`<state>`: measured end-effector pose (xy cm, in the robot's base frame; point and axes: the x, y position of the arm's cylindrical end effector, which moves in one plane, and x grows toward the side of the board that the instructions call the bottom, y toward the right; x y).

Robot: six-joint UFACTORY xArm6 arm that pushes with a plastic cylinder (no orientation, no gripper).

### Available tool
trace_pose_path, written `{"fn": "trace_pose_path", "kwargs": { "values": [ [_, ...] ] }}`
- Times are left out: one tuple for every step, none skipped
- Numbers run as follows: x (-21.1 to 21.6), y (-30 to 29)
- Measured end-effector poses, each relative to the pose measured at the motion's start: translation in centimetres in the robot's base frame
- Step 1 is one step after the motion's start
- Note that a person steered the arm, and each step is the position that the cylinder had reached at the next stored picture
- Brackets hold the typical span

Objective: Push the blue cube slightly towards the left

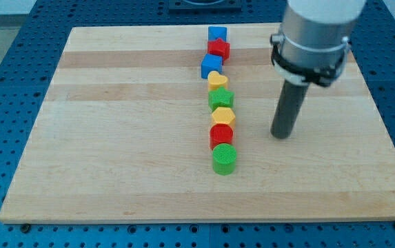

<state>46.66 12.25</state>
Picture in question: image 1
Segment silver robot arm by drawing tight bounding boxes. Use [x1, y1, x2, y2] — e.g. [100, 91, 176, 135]
[270, 0, 366, 87]

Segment blue cube block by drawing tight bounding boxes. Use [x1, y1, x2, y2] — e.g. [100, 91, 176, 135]
[201, 54, 223, 79]

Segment red cylinder block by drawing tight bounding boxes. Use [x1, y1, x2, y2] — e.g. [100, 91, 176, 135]
[210, 123, 234, 149]

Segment yellow hexagon block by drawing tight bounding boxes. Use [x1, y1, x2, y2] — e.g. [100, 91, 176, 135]
[211, 107, 236, 130]

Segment green star block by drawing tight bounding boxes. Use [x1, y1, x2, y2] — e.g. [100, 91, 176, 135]
[208, 86, 235, 112]

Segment green cylinder block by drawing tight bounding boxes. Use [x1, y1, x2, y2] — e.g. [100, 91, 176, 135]
[212, 143, 237, 176]

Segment yellow heart block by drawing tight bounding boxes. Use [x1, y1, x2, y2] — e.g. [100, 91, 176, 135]
[207, 71, 230, 91]

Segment wooden board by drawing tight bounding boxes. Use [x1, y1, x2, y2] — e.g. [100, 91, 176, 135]
[0, 23, 395, 224]

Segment red star block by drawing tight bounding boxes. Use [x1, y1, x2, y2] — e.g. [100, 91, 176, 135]
[207, 38, 230, 63]

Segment blue pentagon block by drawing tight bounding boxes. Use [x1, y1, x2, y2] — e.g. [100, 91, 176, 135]
[207, 25, 227, 41]

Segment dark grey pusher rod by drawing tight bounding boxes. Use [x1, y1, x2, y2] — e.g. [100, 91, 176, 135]
[270, 81, 309, 139]

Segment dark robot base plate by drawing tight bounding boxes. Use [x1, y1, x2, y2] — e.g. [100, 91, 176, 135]
[168, 0, 243, 14]

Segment black cable clamp ring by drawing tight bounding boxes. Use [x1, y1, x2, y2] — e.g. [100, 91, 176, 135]
[270, 32, 352, 87]

